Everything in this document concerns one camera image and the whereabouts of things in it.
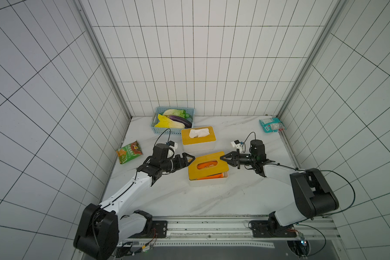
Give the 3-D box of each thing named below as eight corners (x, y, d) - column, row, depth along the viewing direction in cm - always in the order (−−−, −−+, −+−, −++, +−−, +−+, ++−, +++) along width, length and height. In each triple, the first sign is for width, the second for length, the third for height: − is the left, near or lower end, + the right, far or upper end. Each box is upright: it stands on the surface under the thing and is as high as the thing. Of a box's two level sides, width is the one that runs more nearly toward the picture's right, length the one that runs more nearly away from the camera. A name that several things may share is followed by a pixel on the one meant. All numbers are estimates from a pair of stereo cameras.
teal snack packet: (263, 132, 112) (265, 129, 109) (259, 120, 119) (260, 117, 117) (284, 132, 112) (286, 129, 109) (278, 120, 119) (280, 117, 117)
